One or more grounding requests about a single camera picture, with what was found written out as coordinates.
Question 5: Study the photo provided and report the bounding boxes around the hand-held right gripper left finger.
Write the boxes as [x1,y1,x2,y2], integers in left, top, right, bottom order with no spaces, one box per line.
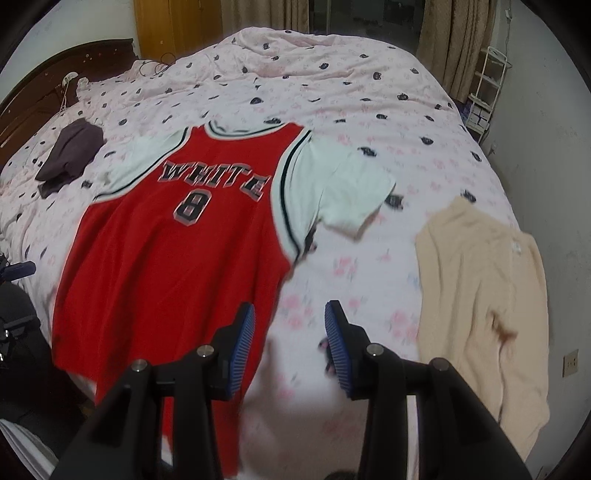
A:
[52,302,257,480]

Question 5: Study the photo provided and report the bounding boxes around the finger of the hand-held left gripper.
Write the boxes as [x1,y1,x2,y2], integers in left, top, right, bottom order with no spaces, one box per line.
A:
[0,261,37,282]

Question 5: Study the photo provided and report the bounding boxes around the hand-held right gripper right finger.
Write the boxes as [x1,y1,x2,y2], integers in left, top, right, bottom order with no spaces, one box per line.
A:
[323,300,528,480]

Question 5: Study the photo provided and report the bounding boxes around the red basketball jersey white sleeves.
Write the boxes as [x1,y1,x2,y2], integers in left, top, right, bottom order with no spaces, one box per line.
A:
[51,121,398,476]

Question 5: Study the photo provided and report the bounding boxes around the person's black pants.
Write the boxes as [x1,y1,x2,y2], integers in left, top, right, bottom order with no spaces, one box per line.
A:
[0,277,95,428]

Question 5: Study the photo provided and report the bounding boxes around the dark brown garment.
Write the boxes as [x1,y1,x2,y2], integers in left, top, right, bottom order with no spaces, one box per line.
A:
[36,117,106,200]

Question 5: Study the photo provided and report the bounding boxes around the beige knit sweater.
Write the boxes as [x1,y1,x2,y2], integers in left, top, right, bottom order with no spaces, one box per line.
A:
[414,196,552,462]

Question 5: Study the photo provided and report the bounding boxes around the dark wooden headboard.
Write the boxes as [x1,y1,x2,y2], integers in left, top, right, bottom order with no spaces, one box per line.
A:
[0,38,139,176]

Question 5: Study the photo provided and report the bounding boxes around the pink floral cat quilt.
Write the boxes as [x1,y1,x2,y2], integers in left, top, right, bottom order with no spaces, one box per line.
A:
[0,25,525,480]

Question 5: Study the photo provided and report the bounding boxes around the light wooden wardrobe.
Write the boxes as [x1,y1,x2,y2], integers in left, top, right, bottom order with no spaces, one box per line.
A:
[133,0,225,63]

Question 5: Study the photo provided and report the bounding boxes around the beige curtain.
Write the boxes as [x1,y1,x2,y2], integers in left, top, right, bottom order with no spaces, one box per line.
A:
[219,0,315,38]
[418,0,500,104]

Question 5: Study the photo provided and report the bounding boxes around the white cord on headboard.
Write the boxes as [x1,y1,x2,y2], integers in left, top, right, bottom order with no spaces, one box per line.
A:
[61,71,92,112]

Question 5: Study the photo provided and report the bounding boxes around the black cable on quilt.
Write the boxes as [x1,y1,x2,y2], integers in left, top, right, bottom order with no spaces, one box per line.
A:
[140,52,175,78]

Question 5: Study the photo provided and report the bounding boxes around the white wire rack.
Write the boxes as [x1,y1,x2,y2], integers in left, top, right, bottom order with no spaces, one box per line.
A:
[463,46,514,145]

